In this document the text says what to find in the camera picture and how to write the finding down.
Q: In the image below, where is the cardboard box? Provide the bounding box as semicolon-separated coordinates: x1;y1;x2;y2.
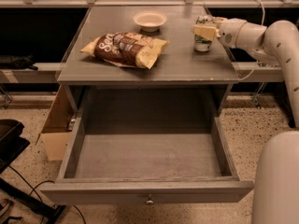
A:
40;86;74;161

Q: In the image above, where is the grey cabinet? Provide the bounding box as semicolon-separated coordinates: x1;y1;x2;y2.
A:
58;6;237;111

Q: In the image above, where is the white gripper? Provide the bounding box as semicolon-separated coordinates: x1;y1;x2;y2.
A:
193;17;267;54

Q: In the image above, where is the white cable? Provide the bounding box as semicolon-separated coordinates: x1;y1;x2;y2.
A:
237;0;266;82

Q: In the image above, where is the black stand with tray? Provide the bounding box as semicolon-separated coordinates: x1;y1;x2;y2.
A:
0;119;67;224

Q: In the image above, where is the black object on rail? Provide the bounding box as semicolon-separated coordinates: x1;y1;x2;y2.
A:
0;55;38;70

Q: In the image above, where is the white ceramic bowl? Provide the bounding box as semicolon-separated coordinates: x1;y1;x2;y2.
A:
133;11;167;33

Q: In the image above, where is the green white 7up can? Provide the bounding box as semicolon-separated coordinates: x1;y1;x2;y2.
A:
193;14;216;53

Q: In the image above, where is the brown yellow chip bag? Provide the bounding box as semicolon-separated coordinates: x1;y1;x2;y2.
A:
81;32;169;69

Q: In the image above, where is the black floor cable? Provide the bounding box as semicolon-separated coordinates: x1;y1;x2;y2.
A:
7;165;87;224

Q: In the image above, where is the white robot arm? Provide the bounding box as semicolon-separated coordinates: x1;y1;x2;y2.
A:
192;17;299;224

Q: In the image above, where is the round metal drawer knob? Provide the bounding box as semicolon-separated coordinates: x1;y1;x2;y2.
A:
145;195;154;205

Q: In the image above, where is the open grey top drawer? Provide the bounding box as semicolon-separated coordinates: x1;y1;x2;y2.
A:
42;89;253;205

